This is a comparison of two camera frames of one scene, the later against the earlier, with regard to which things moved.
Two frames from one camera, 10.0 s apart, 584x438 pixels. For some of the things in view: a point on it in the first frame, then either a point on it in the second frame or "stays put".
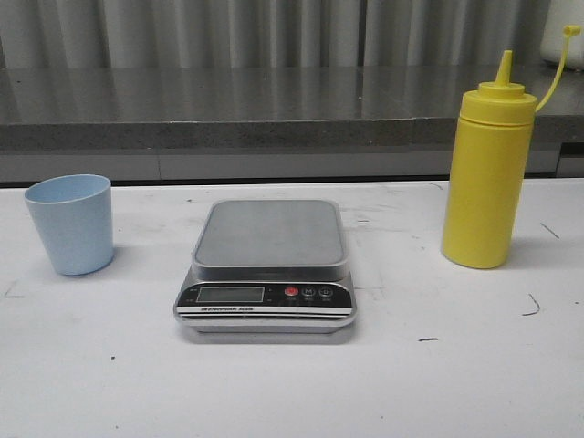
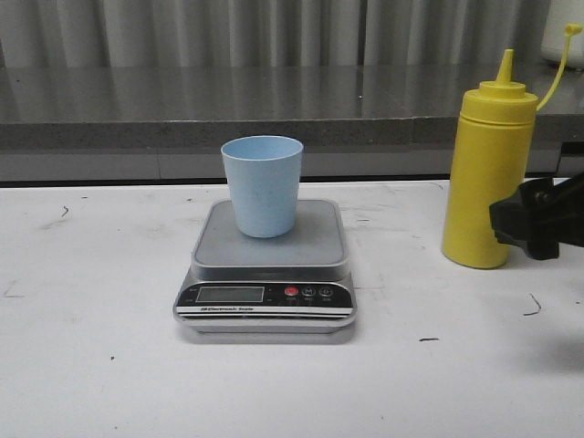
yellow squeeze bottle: x=488 y=166 stays put
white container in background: x=560 y=14 stays put
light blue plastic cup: x=74 y=213 → x=264 y=176
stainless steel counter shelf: x=267 y=123 stays put
